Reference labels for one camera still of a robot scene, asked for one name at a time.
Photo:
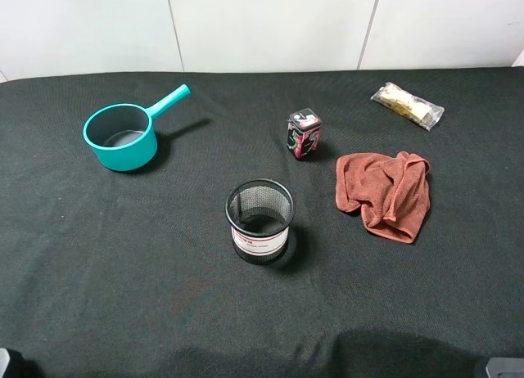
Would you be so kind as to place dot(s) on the brown cloth towel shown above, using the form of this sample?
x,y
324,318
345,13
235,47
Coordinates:
x,y
391,193

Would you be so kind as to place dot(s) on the black mesh pen holder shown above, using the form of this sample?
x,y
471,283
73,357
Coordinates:
x,y
259,213

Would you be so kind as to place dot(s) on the black pink tin box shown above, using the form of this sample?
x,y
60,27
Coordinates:
x,y
303,132

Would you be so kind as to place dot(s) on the clear packaged snack bag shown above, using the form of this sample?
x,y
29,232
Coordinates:
x,y
416,109

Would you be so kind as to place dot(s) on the black tablecloth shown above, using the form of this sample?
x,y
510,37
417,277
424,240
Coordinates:
x,y
134,274

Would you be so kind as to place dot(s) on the grey right base corner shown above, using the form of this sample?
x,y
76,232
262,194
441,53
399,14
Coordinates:
x,y
505,368

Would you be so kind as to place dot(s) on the grey base corner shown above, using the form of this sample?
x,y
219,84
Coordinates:
x,y
5,360
505,368

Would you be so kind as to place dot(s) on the grey left base corner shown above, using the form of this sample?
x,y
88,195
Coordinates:
x,y
5,360

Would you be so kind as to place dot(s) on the teal saucepan with handle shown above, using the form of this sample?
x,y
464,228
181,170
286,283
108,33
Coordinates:
x,y
122,136

